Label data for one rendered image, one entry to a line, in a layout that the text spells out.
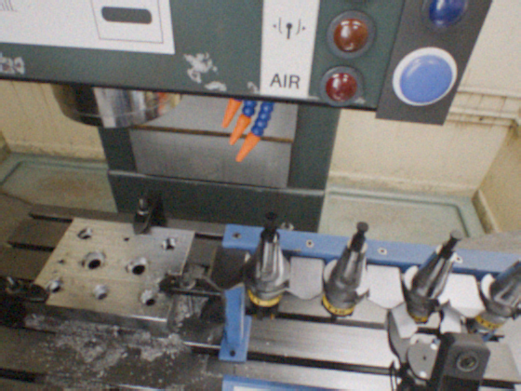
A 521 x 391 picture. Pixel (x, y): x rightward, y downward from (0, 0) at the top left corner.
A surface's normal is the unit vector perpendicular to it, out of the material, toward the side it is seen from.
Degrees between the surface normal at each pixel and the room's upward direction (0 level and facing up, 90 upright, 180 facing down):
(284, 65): 90
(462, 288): 0
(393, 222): 0
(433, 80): 88
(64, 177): 0
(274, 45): 90
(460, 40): 90
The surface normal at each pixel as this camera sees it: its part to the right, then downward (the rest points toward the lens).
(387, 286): 0.04, -0.73
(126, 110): 0.36, 0.64
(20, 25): -0.11, 0.67
